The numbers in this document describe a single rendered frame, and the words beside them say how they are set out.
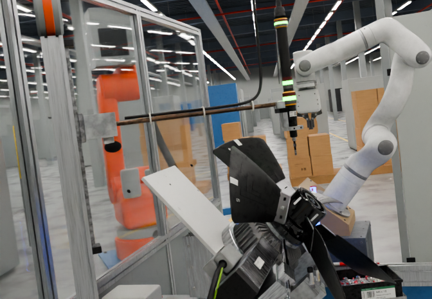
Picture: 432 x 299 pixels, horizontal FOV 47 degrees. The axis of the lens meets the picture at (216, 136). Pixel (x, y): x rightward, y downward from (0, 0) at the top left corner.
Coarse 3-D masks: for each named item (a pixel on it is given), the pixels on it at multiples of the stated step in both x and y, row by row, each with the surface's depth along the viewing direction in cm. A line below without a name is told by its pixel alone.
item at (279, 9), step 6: (276, 0) 162; (276, 6) 162; (282, 6) 162; (276, 12) 161; (282, 12) 161; (288, 108) 163; (294, 108) 163; (288, 114) 163; (294, 114) 163; (288, 120) 164; (294, 120) 163; (294, 132) 164
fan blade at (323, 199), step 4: (296, 188) 190; (316, 192) 189; (316, 196) 180; (320, 196) 182; (324, 196) 184; (320, 200) 174; (324, 200) 176; (328, 200) 178; (332, 200) 180; (336, 200) 184
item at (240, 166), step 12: (240, 156) 140; (240, 168) 138; (252, 168) 142; (240, 180) 136; (252, 180) 140; (264, 180) 145; (240, 192) 135; (252, 192) 139; (264, 192) 143; (276, 192) 147; (240, 204) 134; (252, 204) 138; (264, 204) 143; (276, 204) 147; (240, 216) 133; (252, 216) 138; (264, 216) 143
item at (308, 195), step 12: (300, 192) 153; (300, 204) 151; (312, 204) 150; (288, 216) 153; (300, 216) 151; (312, 216) 150; (324, 216) 153; (276, 228) 153; (288, 228) 153; (300, 228) 154; (300, 240) 153
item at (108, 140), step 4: (112, 136) 146; (104, 140) 145; (108, 140) 145; (112, 140) 146; (108, 144) 145; (112, 144) 145; (116, 144) 146; (120, 144) 147; (104, 148) 146; (108, 148) 145; (112, 148) 145; (116, 148) 146; (120, 148) 147
